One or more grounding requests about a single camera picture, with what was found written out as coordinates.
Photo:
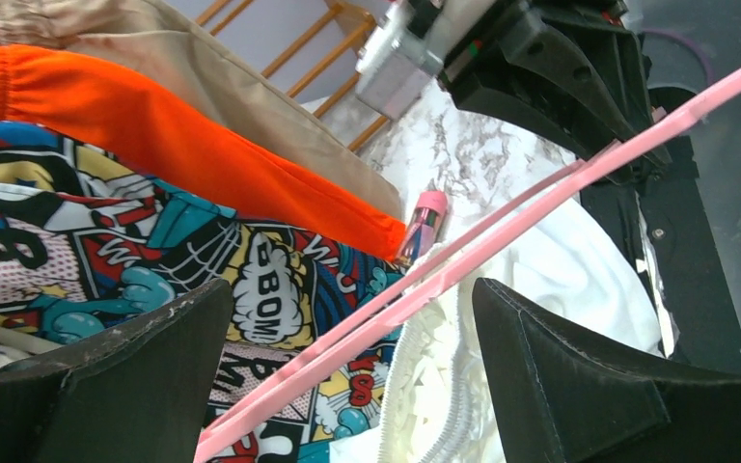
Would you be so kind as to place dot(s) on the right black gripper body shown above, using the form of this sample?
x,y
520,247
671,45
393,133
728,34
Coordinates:
x,y
551,64

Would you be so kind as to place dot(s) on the orange shorts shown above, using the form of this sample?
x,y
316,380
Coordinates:
x,y
149,128

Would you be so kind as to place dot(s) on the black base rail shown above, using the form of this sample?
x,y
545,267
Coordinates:
x,y
661,228

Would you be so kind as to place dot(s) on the comic print shorts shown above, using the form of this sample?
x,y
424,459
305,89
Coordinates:
x,y
87,244

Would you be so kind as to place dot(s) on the pink pen pack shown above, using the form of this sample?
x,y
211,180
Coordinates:
x,y
424,226

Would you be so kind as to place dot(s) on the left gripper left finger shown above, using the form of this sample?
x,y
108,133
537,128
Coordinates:
x,y
135,392

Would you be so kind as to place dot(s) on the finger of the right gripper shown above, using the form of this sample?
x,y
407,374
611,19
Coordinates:
x,y
578,128

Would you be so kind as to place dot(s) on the beige shorts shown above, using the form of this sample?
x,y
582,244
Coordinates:
x,y
157,40

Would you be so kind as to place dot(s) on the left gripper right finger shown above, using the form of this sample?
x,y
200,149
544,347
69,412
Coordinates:
x,y
563,393

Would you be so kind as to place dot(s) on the pink hanger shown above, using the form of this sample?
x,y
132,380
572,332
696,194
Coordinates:
x,y
446,268

